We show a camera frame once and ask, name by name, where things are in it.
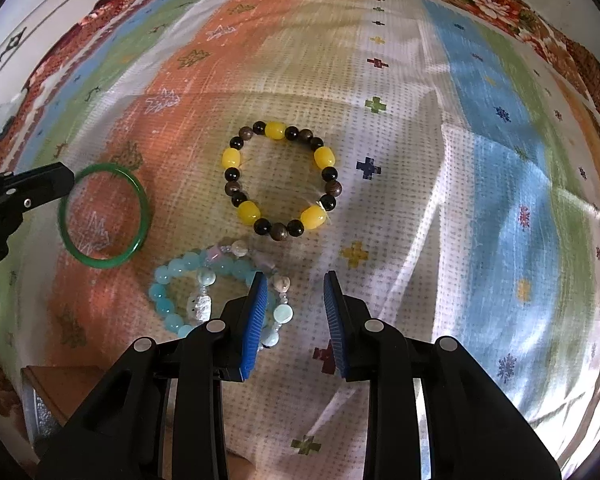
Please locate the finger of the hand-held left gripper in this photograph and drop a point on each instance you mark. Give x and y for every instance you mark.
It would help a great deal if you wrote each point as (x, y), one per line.
(45, 182)

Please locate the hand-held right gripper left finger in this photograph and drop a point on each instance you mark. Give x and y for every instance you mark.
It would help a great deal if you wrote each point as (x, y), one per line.
(252, 325)

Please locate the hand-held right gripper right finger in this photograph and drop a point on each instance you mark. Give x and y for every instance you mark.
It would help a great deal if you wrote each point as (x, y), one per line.
(337, 325)

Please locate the green jade bangle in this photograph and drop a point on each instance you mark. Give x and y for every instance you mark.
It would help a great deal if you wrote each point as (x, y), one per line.
(100, 261)

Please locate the striped pastel cloth mat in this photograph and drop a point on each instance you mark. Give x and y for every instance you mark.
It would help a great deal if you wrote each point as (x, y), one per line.
(430, 210)

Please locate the white wooden headboard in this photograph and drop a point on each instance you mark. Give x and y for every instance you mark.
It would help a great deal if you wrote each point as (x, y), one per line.
(45, 15)

